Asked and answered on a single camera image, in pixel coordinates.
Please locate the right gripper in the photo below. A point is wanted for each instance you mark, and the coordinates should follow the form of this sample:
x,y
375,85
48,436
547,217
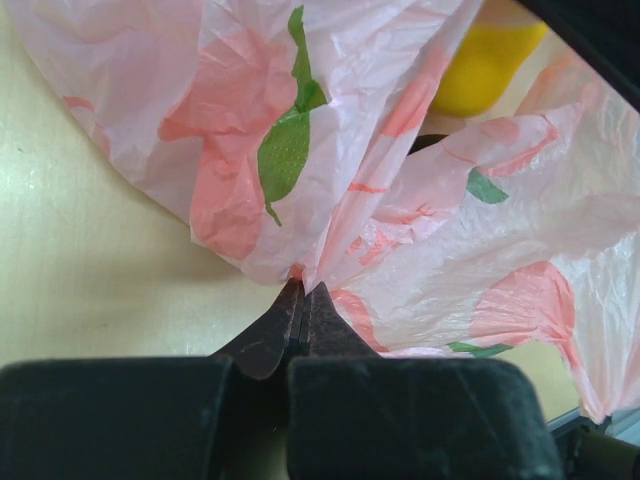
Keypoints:
x,y
604,33

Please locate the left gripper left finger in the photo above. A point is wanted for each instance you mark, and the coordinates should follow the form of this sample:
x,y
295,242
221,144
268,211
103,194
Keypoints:
x,y
146,417

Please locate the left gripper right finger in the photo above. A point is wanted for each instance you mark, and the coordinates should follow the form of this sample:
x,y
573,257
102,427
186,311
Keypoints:
x,y
355,414

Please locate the pink plastic bag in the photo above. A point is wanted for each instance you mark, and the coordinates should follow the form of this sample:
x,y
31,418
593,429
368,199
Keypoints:
x,y
296,140

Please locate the yellow fruit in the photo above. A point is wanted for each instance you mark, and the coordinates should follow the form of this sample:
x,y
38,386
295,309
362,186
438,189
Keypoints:
x,y
483,67

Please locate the aluminium mounting rail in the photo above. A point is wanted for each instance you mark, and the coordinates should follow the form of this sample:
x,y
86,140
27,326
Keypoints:
x,y
609,450

